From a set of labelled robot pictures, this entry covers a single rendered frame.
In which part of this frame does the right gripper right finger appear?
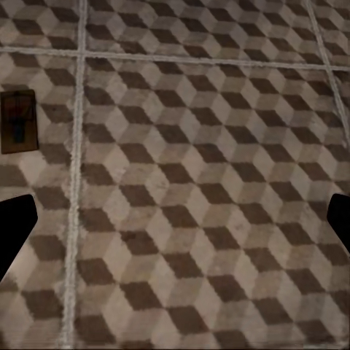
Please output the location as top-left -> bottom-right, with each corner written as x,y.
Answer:
327,193 -> 350,253

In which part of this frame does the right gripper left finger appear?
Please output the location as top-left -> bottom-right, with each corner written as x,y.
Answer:
0,194 -> 38,281

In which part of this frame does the mousetrap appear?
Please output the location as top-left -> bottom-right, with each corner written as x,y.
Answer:
0,90 -> 39,155

